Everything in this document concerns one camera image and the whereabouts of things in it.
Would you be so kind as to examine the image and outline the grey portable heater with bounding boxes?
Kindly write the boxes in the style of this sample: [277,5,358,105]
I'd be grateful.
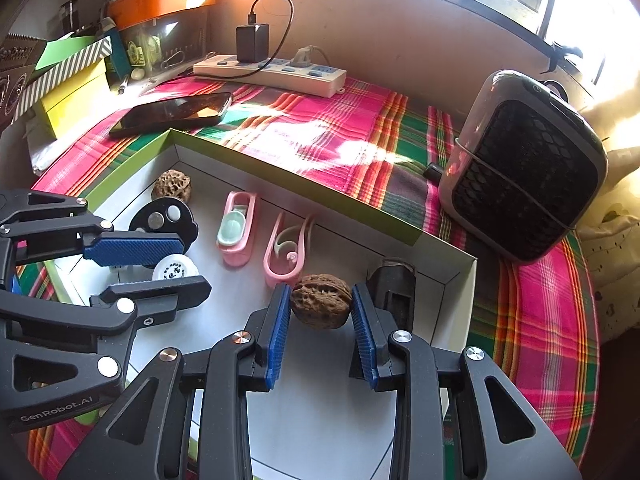
[424,69,610,266]

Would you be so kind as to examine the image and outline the pink plaid cloth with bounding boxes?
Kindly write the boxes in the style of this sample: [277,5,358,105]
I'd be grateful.
[27,74,601,480]

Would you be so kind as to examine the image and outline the black clamp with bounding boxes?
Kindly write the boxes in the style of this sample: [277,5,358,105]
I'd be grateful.
[547,40,586,73]

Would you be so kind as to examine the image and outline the glass tank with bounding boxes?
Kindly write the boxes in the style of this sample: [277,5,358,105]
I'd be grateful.
[117,7,211,78]

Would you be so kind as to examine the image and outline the orange tray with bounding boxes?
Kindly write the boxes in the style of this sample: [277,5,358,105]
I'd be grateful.
[107,0,218,28]

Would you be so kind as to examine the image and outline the white round bottle cap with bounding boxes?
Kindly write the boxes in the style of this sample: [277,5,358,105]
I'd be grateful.
[151,255,201,283]

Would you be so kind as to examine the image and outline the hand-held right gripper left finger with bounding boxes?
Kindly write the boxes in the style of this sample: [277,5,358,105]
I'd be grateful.
[57,282,293,480]

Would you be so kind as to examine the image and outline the black smartphone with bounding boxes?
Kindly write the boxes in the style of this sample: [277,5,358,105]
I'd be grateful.
[109,92,234,138]

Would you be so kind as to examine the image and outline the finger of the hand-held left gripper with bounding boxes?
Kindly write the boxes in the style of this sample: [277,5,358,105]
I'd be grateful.
[0,189,187,268]
[0,275,213,413]

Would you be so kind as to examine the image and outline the cream printed pillow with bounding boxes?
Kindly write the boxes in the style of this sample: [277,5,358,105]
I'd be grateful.
[575,65,640,341]

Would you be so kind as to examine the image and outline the black round gadget metal buttons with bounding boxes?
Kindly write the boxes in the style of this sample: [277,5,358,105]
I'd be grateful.
[129,199,199,256]

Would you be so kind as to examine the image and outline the dark brown walnut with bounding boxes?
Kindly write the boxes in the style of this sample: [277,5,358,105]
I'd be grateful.
[290,273,352,331]

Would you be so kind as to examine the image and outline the rough light brown walnut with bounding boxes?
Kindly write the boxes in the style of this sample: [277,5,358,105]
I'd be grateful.
[151,170,192,204]

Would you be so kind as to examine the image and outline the white wall plug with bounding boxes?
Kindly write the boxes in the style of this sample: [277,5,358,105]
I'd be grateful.
[292,46,326,67]

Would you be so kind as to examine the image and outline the black rectangular gadget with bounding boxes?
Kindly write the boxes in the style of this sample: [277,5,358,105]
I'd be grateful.
[367,257,417,333]

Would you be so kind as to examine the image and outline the green-rimmed cardboard box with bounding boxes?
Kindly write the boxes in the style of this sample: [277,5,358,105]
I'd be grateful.
[42,128,478,480]

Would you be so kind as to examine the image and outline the striped box lid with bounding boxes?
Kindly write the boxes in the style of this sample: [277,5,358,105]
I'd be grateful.
[12,36,113,123]

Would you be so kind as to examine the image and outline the white power strip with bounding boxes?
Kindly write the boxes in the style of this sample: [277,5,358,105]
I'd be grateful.
[193,53,347,98]

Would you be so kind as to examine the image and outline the black charging cable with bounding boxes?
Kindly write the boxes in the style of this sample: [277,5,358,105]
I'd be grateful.
[248,0,295,81]

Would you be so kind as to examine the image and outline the black charger block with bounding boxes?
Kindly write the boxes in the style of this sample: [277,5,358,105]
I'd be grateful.
[236,23,270,63]

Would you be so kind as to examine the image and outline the pink clip with mint insert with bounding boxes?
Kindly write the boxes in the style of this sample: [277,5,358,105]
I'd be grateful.
[216,190,257,267]

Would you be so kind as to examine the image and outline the brown patterned box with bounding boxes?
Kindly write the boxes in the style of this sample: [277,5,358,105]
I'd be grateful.
[0,32,48,131]

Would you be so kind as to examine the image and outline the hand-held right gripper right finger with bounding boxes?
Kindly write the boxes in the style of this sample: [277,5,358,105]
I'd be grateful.
[350,282,583,480]

